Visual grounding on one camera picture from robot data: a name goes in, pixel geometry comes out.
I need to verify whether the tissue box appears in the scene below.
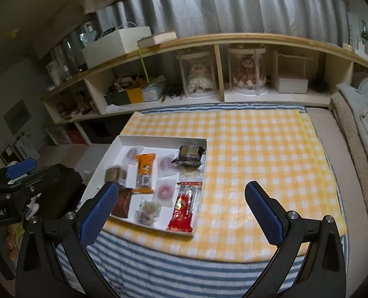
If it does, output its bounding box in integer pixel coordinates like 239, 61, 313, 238
141, 82, 166, 102

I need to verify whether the beige mattress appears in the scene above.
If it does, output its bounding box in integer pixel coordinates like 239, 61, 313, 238
305, 107, 368, 267

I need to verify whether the wooden shelf unit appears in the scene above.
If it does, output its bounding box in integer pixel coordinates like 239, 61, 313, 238
41, 33, 368, 146

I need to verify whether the beige folded blanket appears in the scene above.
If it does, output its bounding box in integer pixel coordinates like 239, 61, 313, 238
329, 91, 368, 255

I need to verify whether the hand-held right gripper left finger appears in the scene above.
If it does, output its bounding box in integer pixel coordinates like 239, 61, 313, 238
15, 181, 120, 298

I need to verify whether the yellow checked cloth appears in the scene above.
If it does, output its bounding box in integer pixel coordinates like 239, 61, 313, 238
103, 109, 349, 263

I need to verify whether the green ribbon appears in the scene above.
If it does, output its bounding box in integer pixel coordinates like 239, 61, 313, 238
137, 46, 150, 83

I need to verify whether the red snack packet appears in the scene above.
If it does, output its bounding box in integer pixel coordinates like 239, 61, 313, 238
166, 183, 202, 233

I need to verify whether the pink doll in clear case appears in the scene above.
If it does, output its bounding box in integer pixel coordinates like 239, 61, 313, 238
227, 45, 269, 96

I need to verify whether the clear pink donut packet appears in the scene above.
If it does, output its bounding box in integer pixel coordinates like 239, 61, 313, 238
153, 178, 176, 208

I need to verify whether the yellow cardboard box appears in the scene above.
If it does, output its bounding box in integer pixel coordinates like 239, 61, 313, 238
126, 87, 143, 104

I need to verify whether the cream doll in clear case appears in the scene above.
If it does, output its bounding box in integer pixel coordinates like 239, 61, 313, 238
175, 46, 217, 100

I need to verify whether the thick book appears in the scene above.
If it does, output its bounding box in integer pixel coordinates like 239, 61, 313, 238
137, 31, 177, 48

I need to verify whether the brown chocolate snack packet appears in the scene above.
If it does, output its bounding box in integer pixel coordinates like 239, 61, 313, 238
110, 189, 133, 218

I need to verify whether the white cardboard box tray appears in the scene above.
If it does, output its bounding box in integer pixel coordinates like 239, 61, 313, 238
77, 135, 208, 238

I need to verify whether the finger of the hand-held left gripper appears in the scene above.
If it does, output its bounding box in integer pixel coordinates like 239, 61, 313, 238
0, 158, 37, 193

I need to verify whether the dark foil snack packet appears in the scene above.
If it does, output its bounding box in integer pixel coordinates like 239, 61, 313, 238
171, 144, 206, 169

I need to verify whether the white textured storage box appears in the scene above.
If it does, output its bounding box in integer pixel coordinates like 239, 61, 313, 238
81, 26, 153, 69

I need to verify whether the olive gold snack packet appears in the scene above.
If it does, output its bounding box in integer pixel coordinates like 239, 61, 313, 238
105, 167, 129, 184

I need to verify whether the orange snack packet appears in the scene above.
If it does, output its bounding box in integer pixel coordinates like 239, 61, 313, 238
131, 153, 157, 194

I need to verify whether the red box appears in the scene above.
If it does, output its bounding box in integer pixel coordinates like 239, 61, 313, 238
67, 130, 84, 145

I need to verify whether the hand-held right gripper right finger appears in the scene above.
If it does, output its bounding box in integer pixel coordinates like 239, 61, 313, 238
244, 181, 347, 298

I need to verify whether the small white box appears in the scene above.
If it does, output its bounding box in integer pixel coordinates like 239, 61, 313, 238
277, 76, 309, 94

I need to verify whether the clear green candy packet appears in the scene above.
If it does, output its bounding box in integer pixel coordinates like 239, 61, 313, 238
135, 199, 162, 226

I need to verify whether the grey curtain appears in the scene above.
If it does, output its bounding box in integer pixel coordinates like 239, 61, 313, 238
47, 0, 350, 69

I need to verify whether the grey folded blanket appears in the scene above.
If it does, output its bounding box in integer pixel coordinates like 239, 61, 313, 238
337, 77, 368, 162

